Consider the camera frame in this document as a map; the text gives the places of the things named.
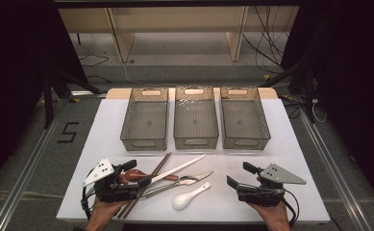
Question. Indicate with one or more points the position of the metal table knife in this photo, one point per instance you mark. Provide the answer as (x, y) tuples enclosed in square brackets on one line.
[(204, 175)]

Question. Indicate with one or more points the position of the person's right hand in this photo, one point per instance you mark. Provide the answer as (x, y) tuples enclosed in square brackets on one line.
[(276, 216)]

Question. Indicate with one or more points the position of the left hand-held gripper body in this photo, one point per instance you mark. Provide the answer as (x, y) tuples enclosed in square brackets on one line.
[(111, 189)]

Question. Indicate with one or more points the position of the yellow tape piece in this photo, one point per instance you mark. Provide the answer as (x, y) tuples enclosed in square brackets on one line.
[(267, 77), (75, 100)]

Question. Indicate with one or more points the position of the smoky transparent plastic bin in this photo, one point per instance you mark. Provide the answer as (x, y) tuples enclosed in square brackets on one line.
[(146, 122), (244, 122), (195, 122)]

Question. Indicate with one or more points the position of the brown wooden chopstick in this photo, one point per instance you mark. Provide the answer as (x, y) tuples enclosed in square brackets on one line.
[(128, 210), (161, 163)]

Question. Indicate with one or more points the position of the black metal stand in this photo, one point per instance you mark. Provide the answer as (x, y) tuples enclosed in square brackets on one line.
[(48, 102), (309, 96)]

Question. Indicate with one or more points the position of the aluminium floor rail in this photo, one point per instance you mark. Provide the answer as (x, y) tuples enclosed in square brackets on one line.
[(335, 173), (30, 173)]

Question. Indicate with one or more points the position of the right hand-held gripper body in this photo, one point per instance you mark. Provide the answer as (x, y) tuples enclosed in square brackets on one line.
[(264, 195)]

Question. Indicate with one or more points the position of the short aluminium rail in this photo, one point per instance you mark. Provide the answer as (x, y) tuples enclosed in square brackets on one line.
[(88, 93)]

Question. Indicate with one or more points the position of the white ceramic spoon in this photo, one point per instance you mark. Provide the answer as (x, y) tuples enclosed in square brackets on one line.
[(181, 201)]

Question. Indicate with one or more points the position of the person's left hand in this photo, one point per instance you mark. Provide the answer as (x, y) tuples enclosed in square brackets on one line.
[(101, 215)]

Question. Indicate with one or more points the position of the beige wooden desk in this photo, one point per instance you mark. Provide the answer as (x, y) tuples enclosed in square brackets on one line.
[(175, 19)]

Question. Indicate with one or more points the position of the black curtain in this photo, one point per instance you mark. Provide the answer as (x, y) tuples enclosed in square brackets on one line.
[(14, 80), (351, 80)]

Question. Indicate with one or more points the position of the metal spoon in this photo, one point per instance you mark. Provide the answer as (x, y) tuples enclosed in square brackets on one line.
[(162, 189)]

